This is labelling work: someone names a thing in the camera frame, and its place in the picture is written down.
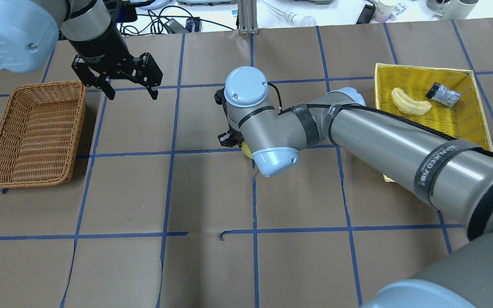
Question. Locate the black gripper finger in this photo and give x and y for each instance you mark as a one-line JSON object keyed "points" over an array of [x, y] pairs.
{"points": [[153, 91], [107, 89]]}

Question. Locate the brown wicker basket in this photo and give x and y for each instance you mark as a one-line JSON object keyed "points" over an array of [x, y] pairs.
{"points": [[40, 133]]}

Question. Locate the aluminium frame post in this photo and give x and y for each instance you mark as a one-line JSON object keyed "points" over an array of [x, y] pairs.
{"points": [[247, 17]]}

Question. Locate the small dark jar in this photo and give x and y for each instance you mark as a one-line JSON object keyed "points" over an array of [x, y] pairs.
{"points": [[442, 94]]}

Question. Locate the yellow plastic basket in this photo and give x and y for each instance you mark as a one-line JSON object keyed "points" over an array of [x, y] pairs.
{"points": [[466, 120]]}

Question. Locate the toy banana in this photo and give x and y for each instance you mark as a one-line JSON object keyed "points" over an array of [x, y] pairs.
{"points": [[408, 105]]}

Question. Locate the yellow tape roll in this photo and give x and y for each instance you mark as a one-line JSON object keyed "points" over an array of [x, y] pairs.
{"points": [[246, 150]]}

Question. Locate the white light bulb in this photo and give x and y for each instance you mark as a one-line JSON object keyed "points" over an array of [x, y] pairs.
{"points": [[299, 20]]}

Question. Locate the white paper cup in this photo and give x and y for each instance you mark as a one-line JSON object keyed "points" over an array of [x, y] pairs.
{"points": [[384, 9]]}

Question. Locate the black power adapter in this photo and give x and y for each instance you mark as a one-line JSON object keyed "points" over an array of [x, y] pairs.
{"points": [[192, 25]]}

